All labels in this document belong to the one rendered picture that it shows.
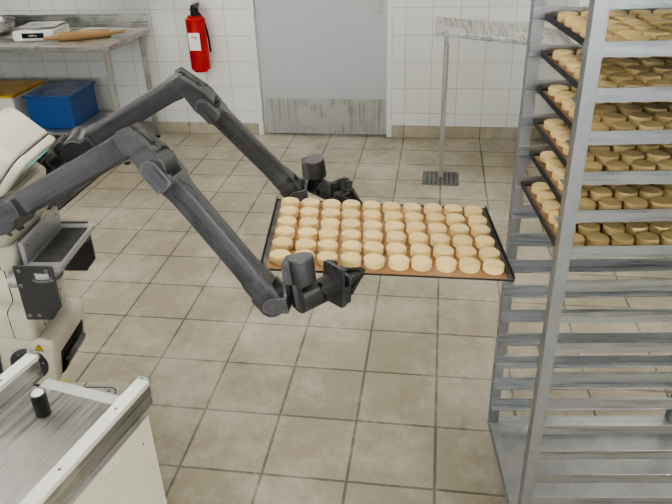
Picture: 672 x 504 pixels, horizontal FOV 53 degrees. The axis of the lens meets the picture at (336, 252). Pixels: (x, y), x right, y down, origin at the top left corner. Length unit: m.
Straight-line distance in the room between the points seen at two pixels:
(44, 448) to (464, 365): 1.89
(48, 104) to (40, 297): 3.81
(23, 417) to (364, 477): 1.26
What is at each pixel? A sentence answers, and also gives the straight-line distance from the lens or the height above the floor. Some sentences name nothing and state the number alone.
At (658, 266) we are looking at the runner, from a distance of 2.22.
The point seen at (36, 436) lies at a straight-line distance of 1.52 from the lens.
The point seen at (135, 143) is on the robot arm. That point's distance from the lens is 1.44.
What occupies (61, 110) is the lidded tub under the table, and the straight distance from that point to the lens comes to 5.55.
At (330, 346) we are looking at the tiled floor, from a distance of 3.01.
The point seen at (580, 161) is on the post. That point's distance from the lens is 1.48.
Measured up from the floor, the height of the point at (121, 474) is 0.78.
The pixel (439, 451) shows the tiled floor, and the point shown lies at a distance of 2.54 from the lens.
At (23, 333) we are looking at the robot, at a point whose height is 0.77.
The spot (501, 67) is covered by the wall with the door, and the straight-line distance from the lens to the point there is 5.38.
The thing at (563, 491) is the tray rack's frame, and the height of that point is 0.15.
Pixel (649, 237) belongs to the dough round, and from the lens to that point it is 1.71.
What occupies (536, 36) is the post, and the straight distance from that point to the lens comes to 1.86.
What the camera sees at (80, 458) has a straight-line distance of 1.36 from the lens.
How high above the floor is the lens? 1.79
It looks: 29 degrees down
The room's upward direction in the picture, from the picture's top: 2 degrees counter-clockwise
